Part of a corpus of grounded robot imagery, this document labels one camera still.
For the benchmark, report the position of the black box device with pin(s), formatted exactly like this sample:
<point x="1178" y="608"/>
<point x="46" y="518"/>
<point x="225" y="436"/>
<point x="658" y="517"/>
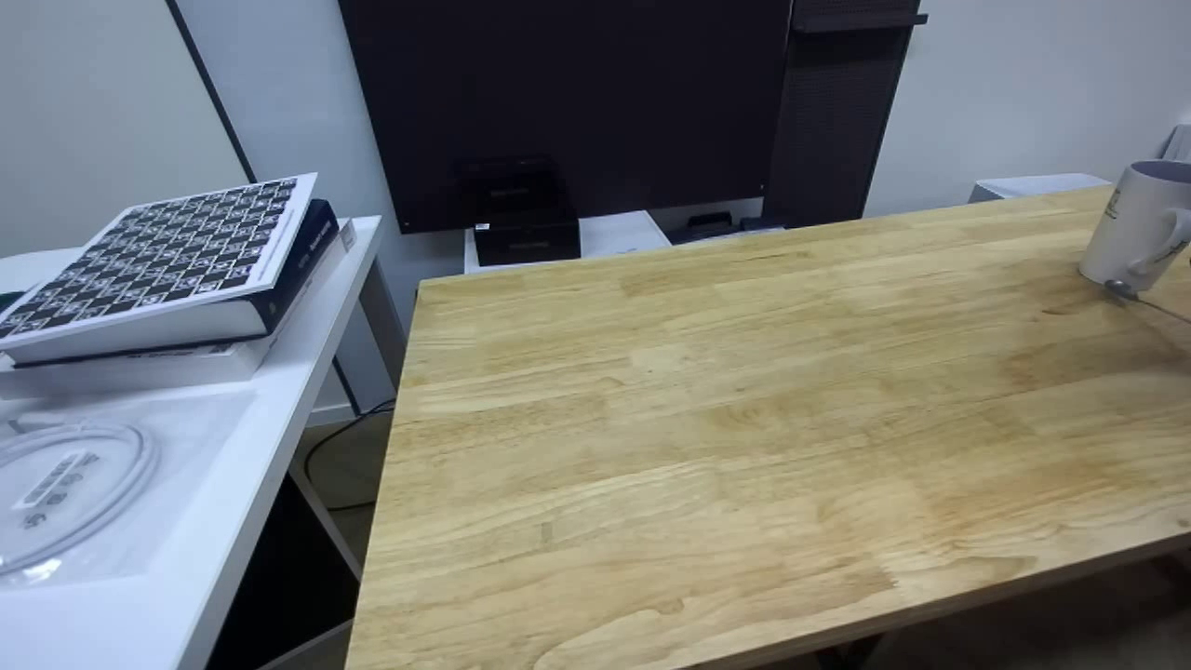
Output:
<point x="524" y="209"/>

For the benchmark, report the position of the white side table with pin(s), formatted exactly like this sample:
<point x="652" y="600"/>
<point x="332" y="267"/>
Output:
<point x="210" y="497"/>

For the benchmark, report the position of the checkerboard calibration board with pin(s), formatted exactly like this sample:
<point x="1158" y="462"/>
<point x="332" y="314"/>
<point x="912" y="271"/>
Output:
<point x="162" y="261"/>

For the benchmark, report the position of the white ceramic mug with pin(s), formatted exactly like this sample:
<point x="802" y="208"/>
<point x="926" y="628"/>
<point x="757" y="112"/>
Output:
<point x="1131" y="228"/>

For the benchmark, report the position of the large black wall panel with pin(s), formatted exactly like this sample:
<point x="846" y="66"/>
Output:
<point x="561" y="87"/>

